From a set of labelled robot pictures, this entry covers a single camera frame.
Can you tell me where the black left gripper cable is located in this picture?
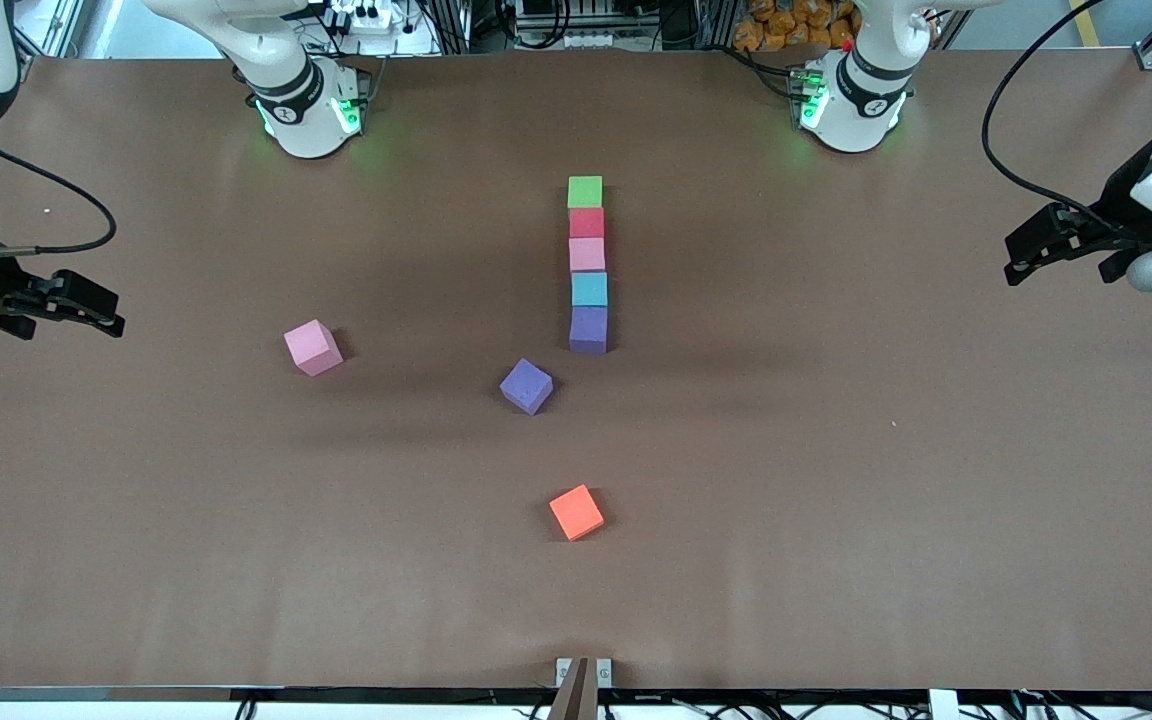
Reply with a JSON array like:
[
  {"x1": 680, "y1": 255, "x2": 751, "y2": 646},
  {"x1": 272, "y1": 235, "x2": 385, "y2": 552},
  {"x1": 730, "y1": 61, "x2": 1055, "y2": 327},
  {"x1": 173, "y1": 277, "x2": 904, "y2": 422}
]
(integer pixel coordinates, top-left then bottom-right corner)
[{"x1": 982, "y1": 0, "x2": 1132, "y2": 239}]

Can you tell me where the purple foam block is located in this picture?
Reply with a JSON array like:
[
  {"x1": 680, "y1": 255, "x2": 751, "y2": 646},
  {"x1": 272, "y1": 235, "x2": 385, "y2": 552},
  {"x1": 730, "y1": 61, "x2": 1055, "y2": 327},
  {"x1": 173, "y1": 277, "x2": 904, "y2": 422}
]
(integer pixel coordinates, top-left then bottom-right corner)
[
  {"x1": 499, "y1": 358, "x2": 554, "y2": 416},
  {"x1": 569, "y1": 305, "x2": 609, "y2": 355}
]

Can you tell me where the metal table edge rail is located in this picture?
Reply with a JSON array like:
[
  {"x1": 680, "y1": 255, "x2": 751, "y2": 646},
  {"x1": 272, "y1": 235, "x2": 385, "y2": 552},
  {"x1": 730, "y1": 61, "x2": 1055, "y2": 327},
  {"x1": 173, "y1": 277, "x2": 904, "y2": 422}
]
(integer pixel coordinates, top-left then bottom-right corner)
[{"x1": 0, "y1": 686, "x2": 1152, "y2": 705}]

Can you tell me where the grey metal bracket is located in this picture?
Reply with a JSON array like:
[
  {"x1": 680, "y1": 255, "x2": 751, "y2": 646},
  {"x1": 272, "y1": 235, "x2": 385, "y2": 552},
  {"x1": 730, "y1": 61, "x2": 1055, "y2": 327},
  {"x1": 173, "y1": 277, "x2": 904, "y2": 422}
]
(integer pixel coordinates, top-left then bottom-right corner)
[{"x1": 555, "y1": 657, "x2": 614, "y2": 689}]

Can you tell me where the orange foam block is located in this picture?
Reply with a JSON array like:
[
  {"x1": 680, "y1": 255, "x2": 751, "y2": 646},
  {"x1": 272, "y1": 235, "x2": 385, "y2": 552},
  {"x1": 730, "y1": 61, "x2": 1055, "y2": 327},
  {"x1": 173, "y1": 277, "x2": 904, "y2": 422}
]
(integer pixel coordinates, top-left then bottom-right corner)
[{"x1": 548, "y1": 484, "x2": 606, "y2": 542}]

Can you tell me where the white switched power strip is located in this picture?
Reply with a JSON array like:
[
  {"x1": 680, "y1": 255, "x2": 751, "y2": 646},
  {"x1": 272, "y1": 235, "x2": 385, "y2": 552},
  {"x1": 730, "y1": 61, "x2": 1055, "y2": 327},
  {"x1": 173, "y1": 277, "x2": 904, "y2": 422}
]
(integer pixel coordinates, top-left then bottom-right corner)
[{"x1": 328, "y1": 0, "x2": 419, "y2": 33}]

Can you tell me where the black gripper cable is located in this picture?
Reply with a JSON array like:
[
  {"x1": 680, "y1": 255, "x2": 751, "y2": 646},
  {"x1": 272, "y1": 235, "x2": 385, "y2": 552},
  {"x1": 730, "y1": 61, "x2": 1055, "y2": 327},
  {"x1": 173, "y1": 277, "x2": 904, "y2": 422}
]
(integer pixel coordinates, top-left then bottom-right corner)
[
  {"x1": 0, "y1": 128, "x2": 118, "y2": 259},
  {"x1": 982, "y1": 0, "x2": 1132, "y2": 239}
]

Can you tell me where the bag of orange snacks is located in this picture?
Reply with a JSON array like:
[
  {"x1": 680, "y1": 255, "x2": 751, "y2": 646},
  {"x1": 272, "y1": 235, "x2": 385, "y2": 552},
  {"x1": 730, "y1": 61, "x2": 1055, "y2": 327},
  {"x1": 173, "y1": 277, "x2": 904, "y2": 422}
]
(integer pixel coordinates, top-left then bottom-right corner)
[{"x1": 733, "y1": 0, "x2": 862, "y2": 53}]

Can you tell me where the long white power strip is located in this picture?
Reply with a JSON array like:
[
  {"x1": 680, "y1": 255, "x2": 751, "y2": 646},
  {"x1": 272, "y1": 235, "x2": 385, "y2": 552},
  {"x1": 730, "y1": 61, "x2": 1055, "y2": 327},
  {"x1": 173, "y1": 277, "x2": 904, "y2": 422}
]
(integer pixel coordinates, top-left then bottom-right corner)
[{"x1": 516, "y1": 28, "x2": 629, "y2": 51}]

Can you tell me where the table cover sheet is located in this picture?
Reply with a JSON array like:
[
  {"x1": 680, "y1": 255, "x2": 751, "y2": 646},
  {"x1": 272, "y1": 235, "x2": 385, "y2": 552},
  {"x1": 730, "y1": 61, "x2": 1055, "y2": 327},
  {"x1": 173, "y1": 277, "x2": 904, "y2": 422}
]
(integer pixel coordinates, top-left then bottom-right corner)
[{"x1": 0, "y1": 50, "x2": 1152, "y2": 691}]

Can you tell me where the black frame post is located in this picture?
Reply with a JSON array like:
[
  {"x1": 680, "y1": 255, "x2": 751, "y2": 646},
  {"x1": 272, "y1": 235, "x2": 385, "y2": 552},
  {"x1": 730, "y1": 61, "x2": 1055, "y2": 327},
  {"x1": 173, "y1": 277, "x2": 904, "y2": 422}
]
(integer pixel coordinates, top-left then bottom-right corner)
[{"x1": 423, "y1": 0, "x2": 472, "y2": 53}]

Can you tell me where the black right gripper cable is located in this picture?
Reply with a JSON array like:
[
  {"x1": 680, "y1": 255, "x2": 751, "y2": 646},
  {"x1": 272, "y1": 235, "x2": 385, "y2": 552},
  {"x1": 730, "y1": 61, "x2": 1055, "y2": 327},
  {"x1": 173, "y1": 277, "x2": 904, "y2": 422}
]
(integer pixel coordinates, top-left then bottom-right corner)
[{"x1": 0, "y1": 128, "x2": 118, "y2": 259}]

